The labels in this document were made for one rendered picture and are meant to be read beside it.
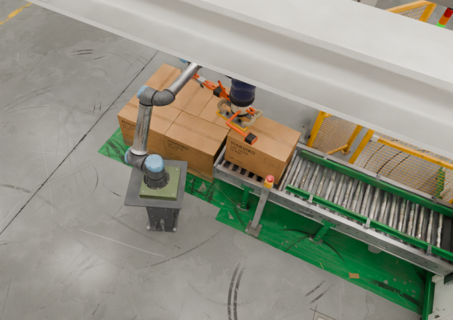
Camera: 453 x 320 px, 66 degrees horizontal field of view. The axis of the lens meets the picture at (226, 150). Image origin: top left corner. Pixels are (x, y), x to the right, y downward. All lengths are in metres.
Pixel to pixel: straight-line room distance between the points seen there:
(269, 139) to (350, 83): 2.72
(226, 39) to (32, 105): 4.70
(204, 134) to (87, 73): 2.31
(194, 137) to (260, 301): 1.77
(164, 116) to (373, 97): 3.45
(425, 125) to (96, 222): 3.63
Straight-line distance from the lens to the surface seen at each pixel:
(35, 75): 5.64
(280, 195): 3.40
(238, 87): 2.89
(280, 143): 3.29
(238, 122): 3.16
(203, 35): 0.65
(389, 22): 0.58
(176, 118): 3.92
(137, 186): 3.21
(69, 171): 4.39
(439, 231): 3.93
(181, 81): 2.82
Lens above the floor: 3.50
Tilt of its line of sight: 54 degrees down
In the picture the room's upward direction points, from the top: 7 degrees clockwise
